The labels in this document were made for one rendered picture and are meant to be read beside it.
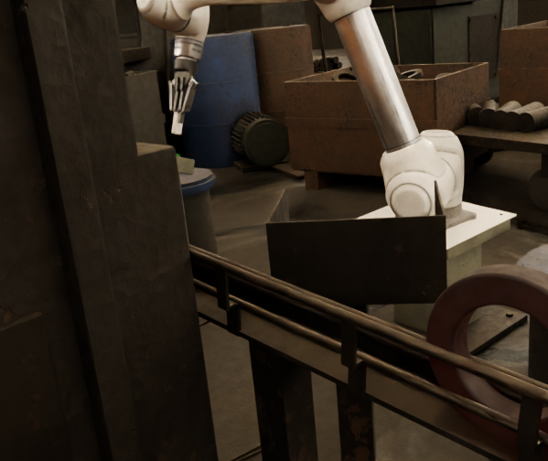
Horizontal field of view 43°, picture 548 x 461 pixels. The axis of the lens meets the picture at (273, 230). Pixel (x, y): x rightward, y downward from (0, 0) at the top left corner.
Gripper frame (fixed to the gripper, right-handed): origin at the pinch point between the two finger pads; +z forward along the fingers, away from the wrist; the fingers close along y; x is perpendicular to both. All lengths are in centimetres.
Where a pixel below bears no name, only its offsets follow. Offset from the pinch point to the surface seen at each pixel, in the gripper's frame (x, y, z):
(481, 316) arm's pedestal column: 71, 79, 46
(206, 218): 40, -25, 31
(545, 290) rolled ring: -76, 154, 21
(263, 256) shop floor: 78, -28, 46
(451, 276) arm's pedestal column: 48, 78, 34
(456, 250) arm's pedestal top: 39, 84, 25
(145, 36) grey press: 154, -250, -79
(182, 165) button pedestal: 0.6, 4.6, 13.0
